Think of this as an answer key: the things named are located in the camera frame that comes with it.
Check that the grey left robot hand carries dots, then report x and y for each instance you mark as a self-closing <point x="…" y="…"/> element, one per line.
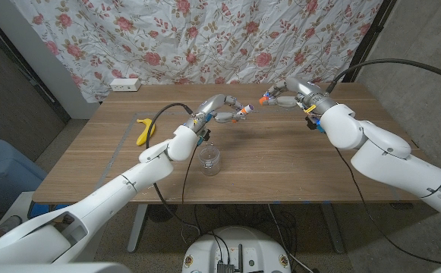
<point x="214" y="106"/>

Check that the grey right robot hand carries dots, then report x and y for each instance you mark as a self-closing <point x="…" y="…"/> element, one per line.
<point x="303" y="91"/>

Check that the white orange glue stick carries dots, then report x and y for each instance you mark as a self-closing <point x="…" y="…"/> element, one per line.
<point x="247" y="109"/>

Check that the orange glue stick cap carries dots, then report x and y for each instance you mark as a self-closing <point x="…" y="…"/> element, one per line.
<point x="263" y="101"/>

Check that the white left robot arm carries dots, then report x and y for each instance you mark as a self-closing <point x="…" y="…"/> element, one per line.
<point x="98" y="204"/>

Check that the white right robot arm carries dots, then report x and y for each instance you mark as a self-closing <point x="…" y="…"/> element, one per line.
<point x="387" y="155"/>

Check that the clear glass jar cup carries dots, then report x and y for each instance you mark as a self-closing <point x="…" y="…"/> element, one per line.
<point x="210" y="163"/>

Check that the floral backdrop cloth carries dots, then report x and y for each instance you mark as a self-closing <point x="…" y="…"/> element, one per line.
<point x="205" y="38"/>

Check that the yellow banana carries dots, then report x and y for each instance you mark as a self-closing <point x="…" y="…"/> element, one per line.
<point x="146" y="132"/>

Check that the black backdrop stand pole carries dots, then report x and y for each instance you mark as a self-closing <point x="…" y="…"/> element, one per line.
<point x="368" y="41"/>

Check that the white power strip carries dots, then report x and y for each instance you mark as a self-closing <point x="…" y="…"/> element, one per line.
<point x="125" y="84"/>

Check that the round black floor fan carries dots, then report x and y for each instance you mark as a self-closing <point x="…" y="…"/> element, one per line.
<point x="162" y="212"/>

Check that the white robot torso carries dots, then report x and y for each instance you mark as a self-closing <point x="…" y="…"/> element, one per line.
<point x="236" y="246"/>

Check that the grey table leg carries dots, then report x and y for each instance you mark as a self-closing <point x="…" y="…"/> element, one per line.
<point x="334" y="231"/>

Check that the white table leg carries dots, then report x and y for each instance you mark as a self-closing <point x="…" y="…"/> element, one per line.
<point x="136" y="231"/>

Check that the blue black floor mat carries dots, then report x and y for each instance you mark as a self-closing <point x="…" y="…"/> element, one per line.
<point x="41" y="210"/>

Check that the blue plastic bin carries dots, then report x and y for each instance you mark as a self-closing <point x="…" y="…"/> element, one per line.
<point x="4" y="170"/>

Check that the white robot head rim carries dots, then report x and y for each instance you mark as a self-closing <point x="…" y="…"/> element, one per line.
<point x="53" y="268"/>

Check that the grey sneaker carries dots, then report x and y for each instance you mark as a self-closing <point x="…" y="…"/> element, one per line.
<point x="11" y="223"/>

